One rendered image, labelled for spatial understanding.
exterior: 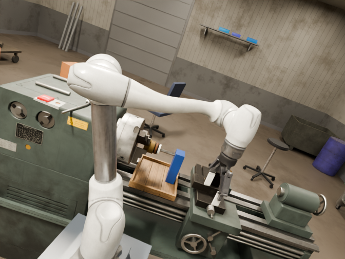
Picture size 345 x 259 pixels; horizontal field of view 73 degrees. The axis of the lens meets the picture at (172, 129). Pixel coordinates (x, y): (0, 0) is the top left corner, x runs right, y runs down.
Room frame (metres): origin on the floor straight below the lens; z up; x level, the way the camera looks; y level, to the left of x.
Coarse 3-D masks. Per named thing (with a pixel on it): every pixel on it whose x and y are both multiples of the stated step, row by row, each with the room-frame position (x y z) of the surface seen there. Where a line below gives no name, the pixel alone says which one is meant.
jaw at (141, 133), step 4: (136, 128) 1.26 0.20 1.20; (136, 132) 1.25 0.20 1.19; (140, 132) 1.27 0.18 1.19; (144, 132) 1.28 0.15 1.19; (140, 136) 1.26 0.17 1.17; (144, 136) 1.27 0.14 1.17; (140, 140) 1.29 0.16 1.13; (144, 140) 1.28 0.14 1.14; (148, 140) 1.32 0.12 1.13; (144, 144) 1.31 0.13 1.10; (148, 144) 1.30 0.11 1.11
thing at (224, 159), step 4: (220, 156) 0.88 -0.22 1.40; (224, 156) 0.86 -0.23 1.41; (220, 160) 0.87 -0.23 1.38; (224, 160) 0.85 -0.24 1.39; (228, 160) 0.85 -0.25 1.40; (232, 160) 0.85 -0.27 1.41; (236, 160) 0.86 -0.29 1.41; (224, 164) 0.87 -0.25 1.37; (228, 164) 0.85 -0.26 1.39; (232, 164) 0.85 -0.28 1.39; (224, 168) 0.86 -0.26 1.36; (228, 168) 0.85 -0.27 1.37; (224, 172) 0.85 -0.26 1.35
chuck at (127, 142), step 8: (128, 120) 1.29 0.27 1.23; (136, 120) 1.31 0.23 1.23; (144, 120) 1.39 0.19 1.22; (128, 128) 1.24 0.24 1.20; (120, 136) 1.20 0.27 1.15; (128, 136) 1.21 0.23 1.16; (136, 136) 1.22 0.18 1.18; (120, 144) 1.19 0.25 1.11; (128, 144) 1.20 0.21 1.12; (136, 144) 1.38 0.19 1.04; (120, 152) 1.19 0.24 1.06; (128, 152) 1.19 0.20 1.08; (120, 160) 1.22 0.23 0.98; (128, 160) 1.21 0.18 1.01
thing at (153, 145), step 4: (152, 140) 1.36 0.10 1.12; (152, 144) 1.33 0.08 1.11; (156, 144) 1.34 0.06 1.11; (144, 148) 1.32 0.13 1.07; (148, 148) 1.31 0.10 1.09; (152, 148) 1.31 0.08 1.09; (156, 148) 1.32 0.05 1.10; (148, 152) 1.32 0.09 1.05; (152, 152) 1.33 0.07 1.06; (156, 152) 1.32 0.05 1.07
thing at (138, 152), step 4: (136, 148) 1.32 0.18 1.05; (140, 148) 1.33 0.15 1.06; (136, 152) 1.31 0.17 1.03; (140, 152) 1.31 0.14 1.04; (144, 152) 1.32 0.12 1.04; (132, 156) 1.30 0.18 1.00; (136, 156) 1.30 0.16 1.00; (140, 156) 1.30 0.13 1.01; (132, 160) 1.29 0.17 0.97; (136, 160) 1.29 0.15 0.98
